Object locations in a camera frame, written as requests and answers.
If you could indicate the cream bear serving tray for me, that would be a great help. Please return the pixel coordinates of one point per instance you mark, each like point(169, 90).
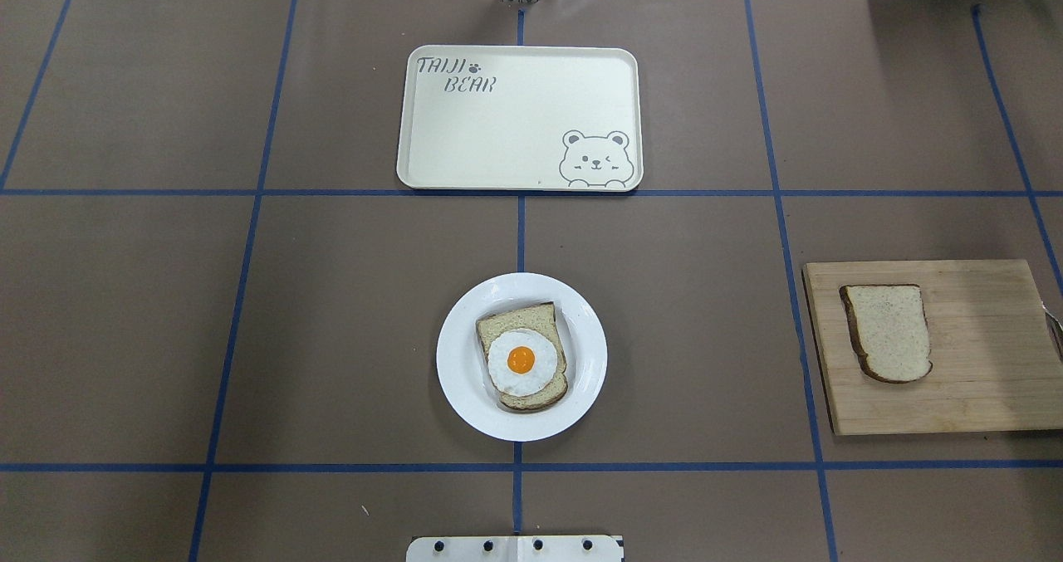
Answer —
point(521, 118)

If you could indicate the wooden cutting board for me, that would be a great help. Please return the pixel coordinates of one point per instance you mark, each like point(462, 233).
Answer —
point(994, 362)

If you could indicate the fried egg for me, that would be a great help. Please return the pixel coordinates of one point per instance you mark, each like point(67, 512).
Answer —
point(522, 362)

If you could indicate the white round plate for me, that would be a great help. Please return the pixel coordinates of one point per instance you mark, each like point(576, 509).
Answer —
point(463, 373)

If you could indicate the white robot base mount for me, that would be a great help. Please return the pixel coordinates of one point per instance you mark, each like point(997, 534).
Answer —
point(517, 548)

